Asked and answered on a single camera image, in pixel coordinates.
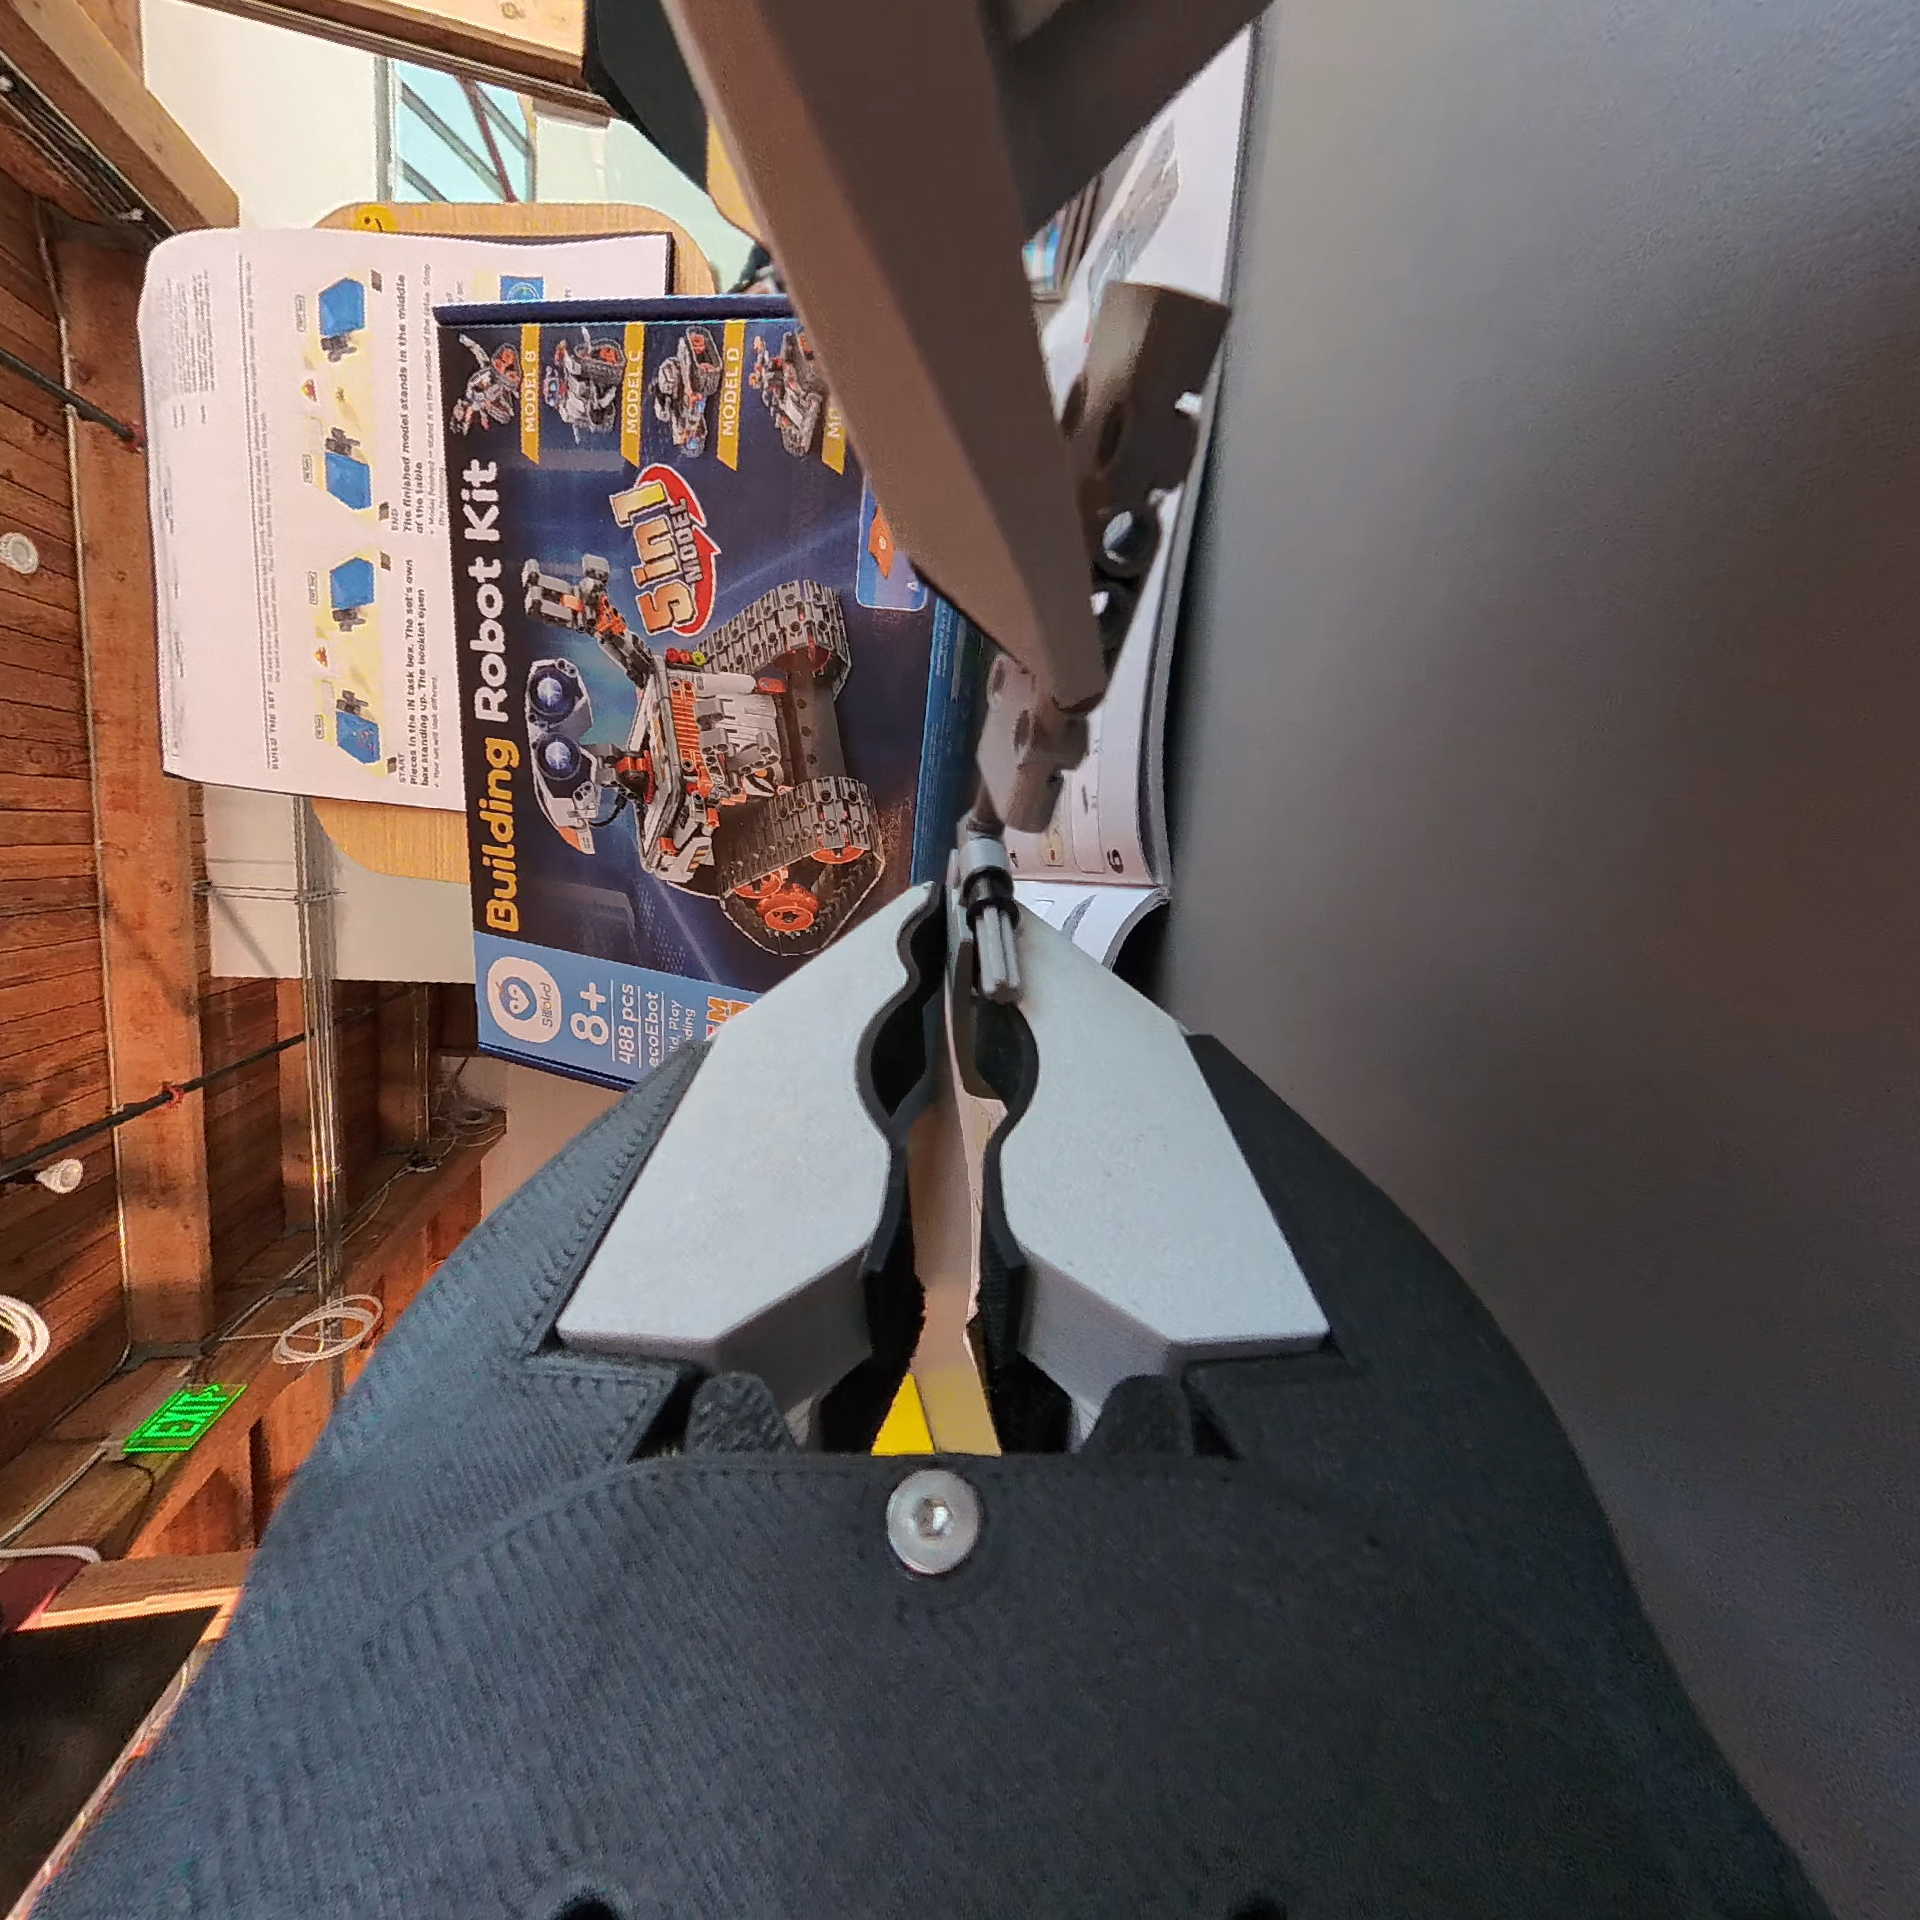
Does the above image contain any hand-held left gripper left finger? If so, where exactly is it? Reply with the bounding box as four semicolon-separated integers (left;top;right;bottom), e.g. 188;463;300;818
555;881;951;1453

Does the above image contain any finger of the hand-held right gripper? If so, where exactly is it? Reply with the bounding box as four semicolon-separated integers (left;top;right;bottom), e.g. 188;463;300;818
664;0;1281;713

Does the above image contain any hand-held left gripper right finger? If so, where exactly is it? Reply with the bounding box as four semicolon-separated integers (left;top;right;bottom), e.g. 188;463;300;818
960;901;1332;1453

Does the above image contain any grey curved building piece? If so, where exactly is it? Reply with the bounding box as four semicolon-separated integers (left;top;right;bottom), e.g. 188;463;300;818
948;837;1033;1009

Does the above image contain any grey holed building beam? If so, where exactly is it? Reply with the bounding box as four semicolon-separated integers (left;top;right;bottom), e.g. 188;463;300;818
967;277;1227;841

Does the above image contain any grey desk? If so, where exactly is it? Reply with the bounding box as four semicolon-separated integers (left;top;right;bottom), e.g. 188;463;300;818
1141;0;1920;1920

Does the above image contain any glass window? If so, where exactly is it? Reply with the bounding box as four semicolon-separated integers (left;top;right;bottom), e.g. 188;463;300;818
394;60;537;208

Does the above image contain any blue robot kit box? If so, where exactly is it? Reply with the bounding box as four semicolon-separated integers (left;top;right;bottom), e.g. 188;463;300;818
469;292;985;1092

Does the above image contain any open instruction booklet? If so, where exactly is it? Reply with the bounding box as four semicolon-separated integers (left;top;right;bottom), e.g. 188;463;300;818
1019;22;1263;969

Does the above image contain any white printed instruction sheet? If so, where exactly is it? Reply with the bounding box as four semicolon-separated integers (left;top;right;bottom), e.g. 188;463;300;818
138;223;677;815

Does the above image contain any green exit sign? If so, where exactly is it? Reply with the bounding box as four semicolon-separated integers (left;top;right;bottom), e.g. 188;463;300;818
116;1375;252;1461

